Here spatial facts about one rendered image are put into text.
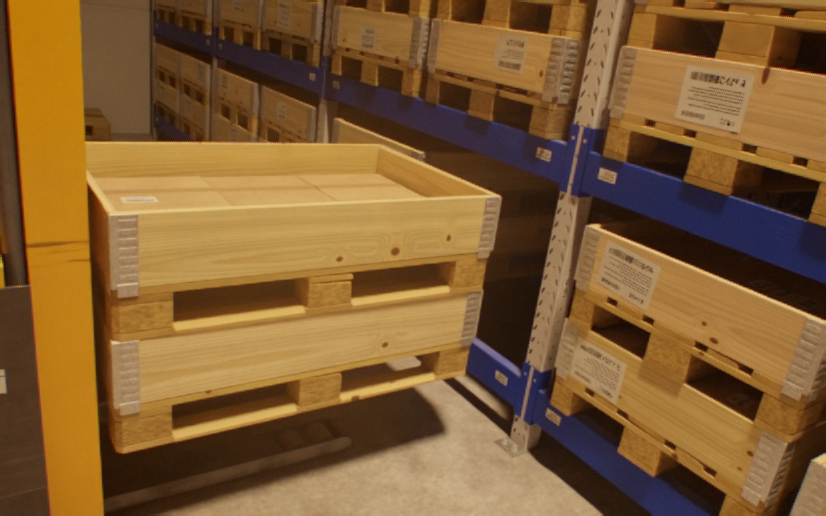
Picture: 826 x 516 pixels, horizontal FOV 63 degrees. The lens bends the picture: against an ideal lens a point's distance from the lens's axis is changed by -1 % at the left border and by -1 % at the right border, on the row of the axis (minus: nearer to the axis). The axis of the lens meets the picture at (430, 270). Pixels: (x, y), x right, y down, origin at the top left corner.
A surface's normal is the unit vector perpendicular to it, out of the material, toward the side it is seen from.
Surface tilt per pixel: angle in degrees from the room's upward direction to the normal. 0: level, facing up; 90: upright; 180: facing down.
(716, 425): 90
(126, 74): 90
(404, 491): 0
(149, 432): 90
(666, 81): 90
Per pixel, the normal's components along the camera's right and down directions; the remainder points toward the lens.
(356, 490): 0.13, -0.93
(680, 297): -0.80, 0.11
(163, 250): 0.56, 0.36
